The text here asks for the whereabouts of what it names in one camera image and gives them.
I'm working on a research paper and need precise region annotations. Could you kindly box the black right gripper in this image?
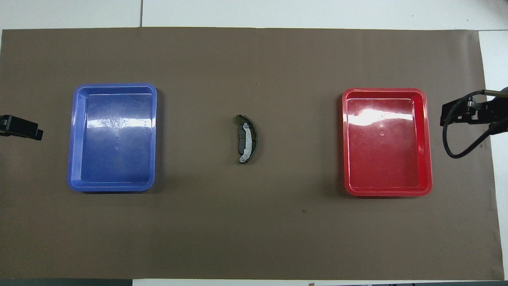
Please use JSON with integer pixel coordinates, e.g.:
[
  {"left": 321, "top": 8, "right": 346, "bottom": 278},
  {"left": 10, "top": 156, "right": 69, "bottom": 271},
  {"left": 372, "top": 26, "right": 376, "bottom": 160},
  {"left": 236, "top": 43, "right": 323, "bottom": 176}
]
[{"left": 439, "top": 87, "right": 508, "bottom": 135}]

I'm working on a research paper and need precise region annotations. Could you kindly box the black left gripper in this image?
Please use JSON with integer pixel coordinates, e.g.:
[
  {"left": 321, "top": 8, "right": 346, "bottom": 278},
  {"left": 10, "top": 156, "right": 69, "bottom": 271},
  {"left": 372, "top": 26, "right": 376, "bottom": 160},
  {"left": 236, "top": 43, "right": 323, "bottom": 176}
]
[{"left": 0, "top": 115, "right": 44, "bottom": 141}]

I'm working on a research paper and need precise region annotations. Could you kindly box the curved brake shoe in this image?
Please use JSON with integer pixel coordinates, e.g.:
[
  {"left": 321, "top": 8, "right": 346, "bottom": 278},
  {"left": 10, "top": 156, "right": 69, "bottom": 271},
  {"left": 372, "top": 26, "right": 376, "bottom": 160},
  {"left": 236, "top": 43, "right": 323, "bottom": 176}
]
[{"left": 235, "top": 114, "right": 259, "bottom": 164}]

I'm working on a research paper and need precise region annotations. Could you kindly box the dark brake pad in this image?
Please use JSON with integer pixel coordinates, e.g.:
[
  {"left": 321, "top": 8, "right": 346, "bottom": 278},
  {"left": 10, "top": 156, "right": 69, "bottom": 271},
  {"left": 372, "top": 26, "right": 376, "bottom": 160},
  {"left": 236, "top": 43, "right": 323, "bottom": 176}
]
[{"left": 237, "top": 124, "right": 247, "bottom": 155}]

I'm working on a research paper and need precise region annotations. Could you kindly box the red plastic tray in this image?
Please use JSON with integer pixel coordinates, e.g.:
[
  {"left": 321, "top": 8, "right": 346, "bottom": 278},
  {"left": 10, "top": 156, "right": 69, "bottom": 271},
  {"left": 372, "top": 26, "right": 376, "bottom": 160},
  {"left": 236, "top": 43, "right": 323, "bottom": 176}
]
[{"left": 342, "top": 88, "right": 433, "bottom": 197}]

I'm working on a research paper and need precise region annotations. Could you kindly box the blue plastic tray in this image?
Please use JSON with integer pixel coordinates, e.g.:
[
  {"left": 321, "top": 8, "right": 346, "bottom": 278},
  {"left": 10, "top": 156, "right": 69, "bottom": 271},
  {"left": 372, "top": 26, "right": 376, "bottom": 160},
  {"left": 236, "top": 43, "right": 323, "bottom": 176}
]
[{"left": 67, "top": 83, "right": 158, "bottom": 192}]

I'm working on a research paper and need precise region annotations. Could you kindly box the brown paper table mat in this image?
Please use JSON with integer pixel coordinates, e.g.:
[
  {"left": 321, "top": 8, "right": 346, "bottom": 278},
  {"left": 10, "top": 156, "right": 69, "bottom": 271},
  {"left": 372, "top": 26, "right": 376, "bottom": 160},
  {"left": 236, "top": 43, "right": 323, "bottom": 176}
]
[{"left": 0, "top": 27, "right": 504, "bottom": 281}]

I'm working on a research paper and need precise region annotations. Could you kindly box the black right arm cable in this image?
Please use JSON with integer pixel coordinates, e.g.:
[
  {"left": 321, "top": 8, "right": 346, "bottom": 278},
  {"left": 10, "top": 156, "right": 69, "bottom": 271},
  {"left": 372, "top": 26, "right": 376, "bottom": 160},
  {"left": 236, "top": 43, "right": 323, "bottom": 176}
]
[{"left": 442, "top": 90, "right": 502, "bottom": 159}]

